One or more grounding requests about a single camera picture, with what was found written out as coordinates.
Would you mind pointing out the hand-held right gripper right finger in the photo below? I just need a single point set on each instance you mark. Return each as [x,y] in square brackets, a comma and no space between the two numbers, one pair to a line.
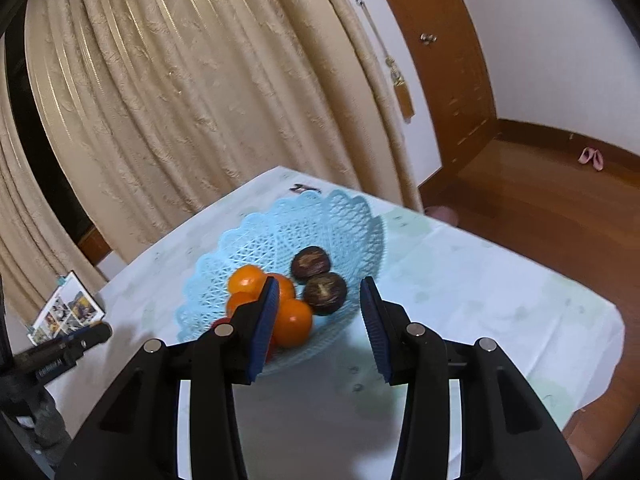
[375,335]

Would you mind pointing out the curtain tieback tassel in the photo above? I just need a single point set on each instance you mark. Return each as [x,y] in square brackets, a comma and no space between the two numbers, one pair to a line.
[400,82]

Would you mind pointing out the pink slipper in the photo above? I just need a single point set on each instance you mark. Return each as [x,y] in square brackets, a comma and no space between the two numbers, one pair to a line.
[585,155]
[597,161]

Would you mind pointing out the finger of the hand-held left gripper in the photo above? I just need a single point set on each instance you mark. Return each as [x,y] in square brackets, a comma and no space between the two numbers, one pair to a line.
[90,335]

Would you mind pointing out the photo collage card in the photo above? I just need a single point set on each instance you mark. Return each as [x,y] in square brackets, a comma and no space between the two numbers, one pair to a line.
[70,310]

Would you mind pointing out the wide beige curtain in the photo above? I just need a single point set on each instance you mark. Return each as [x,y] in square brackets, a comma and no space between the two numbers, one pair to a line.
[200,85]

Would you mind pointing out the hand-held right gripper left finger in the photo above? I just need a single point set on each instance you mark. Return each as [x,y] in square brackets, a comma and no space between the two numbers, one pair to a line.
[262,330]

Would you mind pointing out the metal door knob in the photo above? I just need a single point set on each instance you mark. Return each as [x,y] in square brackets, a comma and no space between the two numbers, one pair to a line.
[428,37]

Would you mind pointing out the narrow beige curtain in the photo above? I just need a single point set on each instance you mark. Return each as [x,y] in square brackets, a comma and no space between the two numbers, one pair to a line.
[30,210]

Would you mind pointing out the dark purple mangosteen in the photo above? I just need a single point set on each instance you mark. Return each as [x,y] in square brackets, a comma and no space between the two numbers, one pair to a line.
[310,262]
[325,294]

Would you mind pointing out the white printed tablecloth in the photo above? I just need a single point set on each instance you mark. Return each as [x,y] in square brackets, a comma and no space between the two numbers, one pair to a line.
[475,310]

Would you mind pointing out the wooden door panel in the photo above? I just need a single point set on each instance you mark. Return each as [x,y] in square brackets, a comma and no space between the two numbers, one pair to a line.
[440,60]

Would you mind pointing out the light blue lattice basket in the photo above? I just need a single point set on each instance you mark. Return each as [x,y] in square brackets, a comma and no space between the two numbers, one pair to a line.
[300,225]

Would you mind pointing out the wooden window sill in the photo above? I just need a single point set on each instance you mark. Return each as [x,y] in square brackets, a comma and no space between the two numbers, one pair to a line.
[95,245]

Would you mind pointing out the orange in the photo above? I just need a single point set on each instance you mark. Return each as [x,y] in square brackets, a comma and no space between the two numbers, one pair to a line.
[247,280]
[295,322]
[237,305]
[286,289]

